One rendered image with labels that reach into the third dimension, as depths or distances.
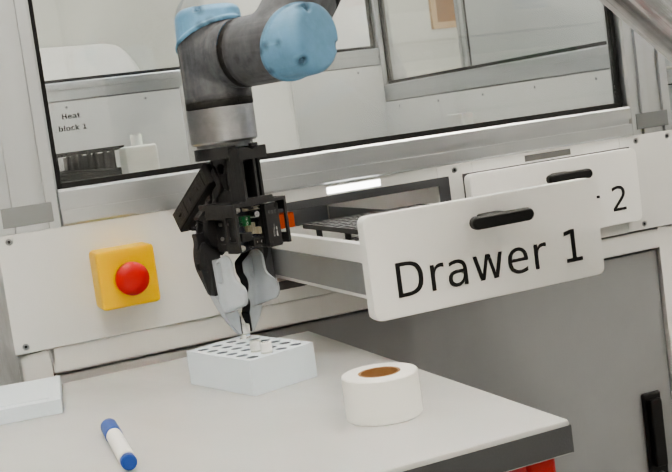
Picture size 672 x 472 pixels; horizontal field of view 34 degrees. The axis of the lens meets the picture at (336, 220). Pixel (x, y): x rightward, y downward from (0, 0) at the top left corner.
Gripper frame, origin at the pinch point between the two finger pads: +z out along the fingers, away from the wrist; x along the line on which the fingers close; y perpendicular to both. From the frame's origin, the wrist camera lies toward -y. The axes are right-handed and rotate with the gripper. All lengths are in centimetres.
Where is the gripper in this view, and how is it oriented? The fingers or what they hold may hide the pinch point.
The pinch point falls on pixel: (240, 320)
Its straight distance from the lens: 126.1
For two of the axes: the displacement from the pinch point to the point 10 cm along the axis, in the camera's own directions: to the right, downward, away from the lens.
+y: 6.3, -0.1, -7.8
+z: 1.3, 9.9, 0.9
